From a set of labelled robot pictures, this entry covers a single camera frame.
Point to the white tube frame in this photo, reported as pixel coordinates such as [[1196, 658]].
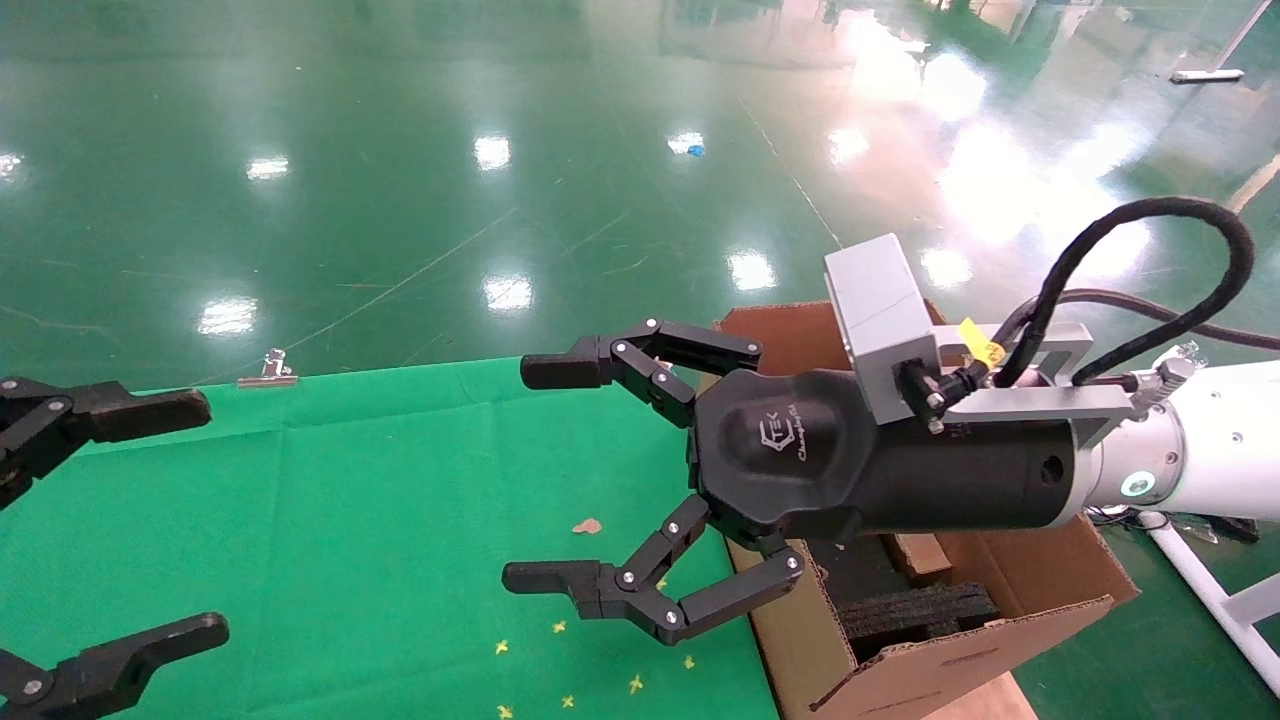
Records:
[[1200, 580]]

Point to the brown wooden block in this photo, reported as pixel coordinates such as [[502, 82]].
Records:
[[925, 555]]

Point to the wooden stand top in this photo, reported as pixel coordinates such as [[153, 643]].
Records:
[[985, 703]]

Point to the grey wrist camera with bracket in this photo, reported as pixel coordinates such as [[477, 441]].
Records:
[[880, 320]]

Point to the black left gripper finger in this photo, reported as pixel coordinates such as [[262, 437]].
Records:
[[125, 412], [115, 675]]

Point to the black foam block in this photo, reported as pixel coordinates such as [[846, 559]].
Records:
[[920, 615]]

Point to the small cardboard scrap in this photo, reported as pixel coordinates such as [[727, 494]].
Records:
[[587, 526]]

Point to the white stand foot with pole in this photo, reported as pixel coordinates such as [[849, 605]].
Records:
[[1207, 75]]

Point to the silver binder clip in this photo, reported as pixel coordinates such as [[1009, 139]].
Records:
[[267, 375]]

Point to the large open cardboard carton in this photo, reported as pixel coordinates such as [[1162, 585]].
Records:
[[1050, 570]]

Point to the green tablecloth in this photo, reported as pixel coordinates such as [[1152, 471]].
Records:
[[380, 500]]

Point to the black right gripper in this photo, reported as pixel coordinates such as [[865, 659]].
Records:
[[850, 470]]

